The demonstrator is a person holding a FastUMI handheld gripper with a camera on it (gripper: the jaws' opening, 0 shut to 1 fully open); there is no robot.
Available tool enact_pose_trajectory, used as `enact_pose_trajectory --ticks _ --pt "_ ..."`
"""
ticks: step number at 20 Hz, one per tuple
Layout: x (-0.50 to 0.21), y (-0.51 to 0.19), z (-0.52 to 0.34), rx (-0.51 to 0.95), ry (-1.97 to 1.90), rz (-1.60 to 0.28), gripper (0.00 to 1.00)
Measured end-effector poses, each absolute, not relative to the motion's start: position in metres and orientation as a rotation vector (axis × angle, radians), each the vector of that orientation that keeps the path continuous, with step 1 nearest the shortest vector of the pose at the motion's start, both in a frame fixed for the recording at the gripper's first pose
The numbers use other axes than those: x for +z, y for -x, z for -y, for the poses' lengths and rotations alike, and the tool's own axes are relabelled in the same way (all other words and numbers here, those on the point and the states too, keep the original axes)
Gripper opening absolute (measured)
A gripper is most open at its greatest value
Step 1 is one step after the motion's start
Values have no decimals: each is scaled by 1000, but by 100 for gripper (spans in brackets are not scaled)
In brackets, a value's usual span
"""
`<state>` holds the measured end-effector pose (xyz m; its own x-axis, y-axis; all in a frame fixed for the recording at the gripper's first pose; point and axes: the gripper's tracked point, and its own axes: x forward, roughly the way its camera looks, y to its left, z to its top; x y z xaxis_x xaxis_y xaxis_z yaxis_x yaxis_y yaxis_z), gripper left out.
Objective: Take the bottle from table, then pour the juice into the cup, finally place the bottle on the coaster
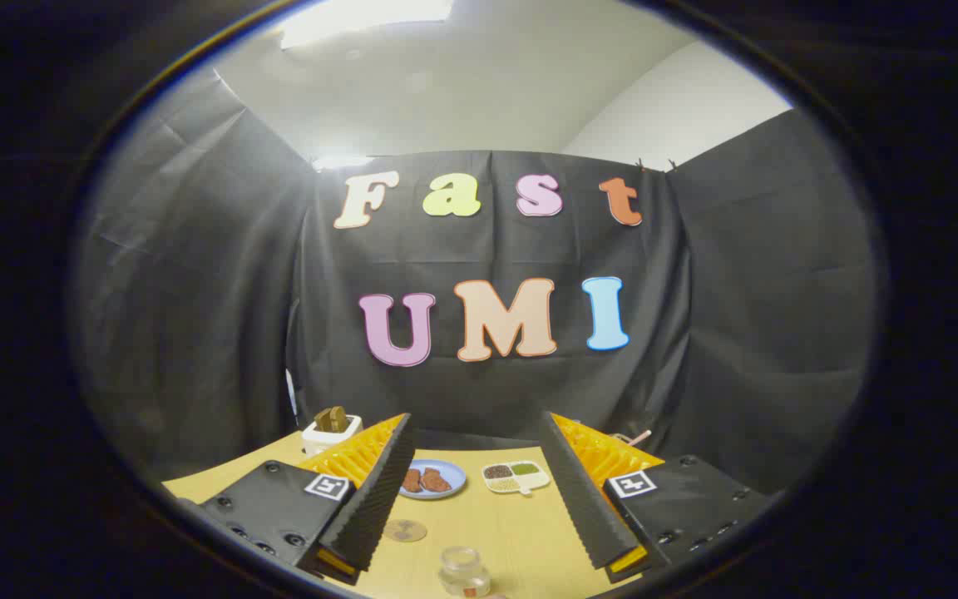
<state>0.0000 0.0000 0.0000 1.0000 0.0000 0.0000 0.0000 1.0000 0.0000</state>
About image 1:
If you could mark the wooden table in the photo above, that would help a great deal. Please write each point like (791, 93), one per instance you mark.
(496, 524)

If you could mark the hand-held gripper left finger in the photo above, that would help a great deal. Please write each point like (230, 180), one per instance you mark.
(379, 499)

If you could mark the round cork coaster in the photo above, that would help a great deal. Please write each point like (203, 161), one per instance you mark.
(406, 530)

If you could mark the white divided condiment dish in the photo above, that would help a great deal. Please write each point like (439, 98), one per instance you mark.
(516, 477)

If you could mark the brown toast slice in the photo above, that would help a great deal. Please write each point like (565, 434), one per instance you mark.
(331, 418)

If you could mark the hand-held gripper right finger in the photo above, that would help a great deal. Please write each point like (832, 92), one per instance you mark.
(579, 499)

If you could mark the white toaster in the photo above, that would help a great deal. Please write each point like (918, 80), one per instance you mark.
(323, 437)

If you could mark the brown cookie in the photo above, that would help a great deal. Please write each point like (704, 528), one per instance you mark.
(412, 480)
(435, 481)

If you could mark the clear glass cup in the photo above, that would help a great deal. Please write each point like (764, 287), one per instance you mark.
(462, 572)

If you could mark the black backdrop cloth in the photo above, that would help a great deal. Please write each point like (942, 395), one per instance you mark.
(487, 249)

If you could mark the light blue plate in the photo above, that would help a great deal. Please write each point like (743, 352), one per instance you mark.
(446, 472)

